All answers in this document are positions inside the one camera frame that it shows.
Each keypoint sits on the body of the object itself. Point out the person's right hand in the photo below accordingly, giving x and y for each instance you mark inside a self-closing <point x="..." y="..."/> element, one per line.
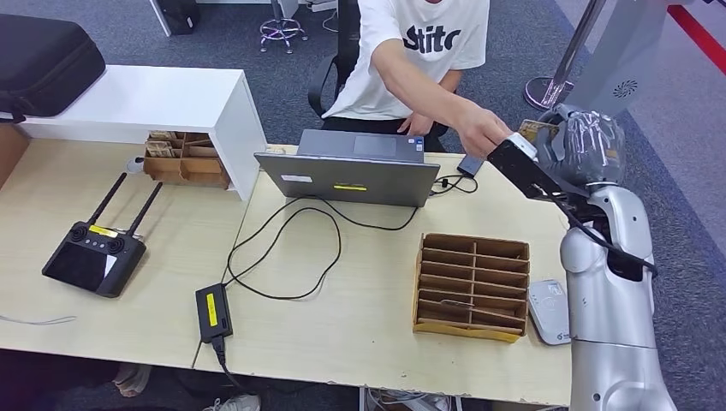
<point x="482" y="130"/>

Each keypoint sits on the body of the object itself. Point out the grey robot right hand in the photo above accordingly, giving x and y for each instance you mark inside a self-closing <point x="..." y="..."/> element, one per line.
<point x="587" y="147"/>

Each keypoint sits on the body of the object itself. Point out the person's left hand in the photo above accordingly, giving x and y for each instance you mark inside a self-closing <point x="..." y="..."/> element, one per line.
<point x="417" y="125"/>

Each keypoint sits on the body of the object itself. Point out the room key card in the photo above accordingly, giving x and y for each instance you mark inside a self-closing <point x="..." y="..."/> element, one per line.
<point x="533" y="130"/>

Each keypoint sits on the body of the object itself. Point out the person's right forearm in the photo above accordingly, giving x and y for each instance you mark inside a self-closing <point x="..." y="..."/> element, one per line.
<point x="417" y="82"/>

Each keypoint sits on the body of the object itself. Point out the person's left forearm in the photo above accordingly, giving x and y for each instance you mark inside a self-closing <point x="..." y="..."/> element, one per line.
<point x="451" y="82"/>

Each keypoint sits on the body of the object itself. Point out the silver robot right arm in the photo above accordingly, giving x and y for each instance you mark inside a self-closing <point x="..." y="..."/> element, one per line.
<point x="612" y="317"/>

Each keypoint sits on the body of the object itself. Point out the person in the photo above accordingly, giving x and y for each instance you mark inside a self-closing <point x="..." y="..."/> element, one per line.
<point x="431" y="34"/>

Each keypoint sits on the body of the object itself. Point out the small card stack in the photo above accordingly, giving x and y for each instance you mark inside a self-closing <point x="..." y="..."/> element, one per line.
<point x="276" y="150"/>

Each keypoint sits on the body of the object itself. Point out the large cardboard card organizer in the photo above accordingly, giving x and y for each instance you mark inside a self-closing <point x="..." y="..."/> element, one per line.
<point x="471" y="289"/>

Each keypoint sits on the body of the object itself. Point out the grey-white card reader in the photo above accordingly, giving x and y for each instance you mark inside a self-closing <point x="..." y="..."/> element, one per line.
<point x="549" y="312"/>

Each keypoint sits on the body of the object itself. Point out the small black external drive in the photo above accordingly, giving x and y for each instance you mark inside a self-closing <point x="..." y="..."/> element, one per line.
<point x="469" y="166"/>

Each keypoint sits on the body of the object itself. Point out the grey laptop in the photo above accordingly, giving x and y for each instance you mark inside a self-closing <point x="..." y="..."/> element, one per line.
<point x="351" y="181"/>

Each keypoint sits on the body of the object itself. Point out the grey kiosk stand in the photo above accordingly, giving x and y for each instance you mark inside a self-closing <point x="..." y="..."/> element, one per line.
<point x="624" y="57"/>

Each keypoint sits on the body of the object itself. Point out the chrome stool base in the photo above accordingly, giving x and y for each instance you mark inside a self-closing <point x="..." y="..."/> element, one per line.
<point x="282" y="31"/>

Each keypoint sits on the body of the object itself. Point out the small cardboard organizer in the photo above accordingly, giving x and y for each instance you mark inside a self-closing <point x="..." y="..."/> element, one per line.
<point x="187" y="170"/>

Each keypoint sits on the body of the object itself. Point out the cards in small organizer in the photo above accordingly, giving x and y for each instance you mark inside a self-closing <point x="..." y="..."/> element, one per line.
<point x="160" y="148"/>

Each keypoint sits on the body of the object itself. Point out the black computer tower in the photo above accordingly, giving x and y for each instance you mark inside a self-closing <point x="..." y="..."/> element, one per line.
<point x="176" y="16"/>

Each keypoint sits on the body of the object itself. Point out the white desk shelf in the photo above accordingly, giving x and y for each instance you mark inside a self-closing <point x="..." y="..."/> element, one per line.
<point x="142" y="102"/>

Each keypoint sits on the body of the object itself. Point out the black power adapter yellow label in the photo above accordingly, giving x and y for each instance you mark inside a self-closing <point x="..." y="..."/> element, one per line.
<point x="213" y="313"/>

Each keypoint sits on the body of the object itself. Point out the small white round object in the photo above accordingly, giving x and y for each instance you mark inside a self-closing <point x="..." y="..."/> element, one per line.
<point x="135" y="165"/>

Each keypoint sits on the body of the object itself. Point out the white sneaker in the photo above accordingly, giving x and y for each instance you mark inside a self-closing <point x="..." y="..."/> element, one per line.
<point x="238" y="404"/>

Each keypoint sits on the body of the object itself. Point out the black remote controller with antennas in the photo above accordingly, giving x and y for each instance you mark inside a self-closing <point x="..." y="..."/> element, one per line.
<point x="93" y="264"/>

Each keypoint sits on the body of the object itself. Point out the black carrying case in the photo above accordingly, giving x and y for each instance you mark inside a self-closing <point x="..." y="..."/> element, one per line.
<point x="45" y="62"/>

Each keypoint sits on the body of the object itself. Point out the pale shoe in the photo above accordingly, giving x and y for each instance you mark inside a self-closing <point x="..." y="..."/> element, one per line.
<point x="133" y="381"/>

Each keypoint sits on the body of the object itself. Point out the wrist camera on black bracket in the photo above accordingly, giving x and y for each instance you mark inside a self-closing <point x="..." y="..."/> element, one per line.
<point x="519" y="167"/>

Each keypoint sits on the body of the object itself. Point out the chrome stanchion post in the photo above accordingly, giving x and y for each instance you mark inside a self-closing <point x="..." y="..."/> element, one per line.
<point x="541" y="91"/>

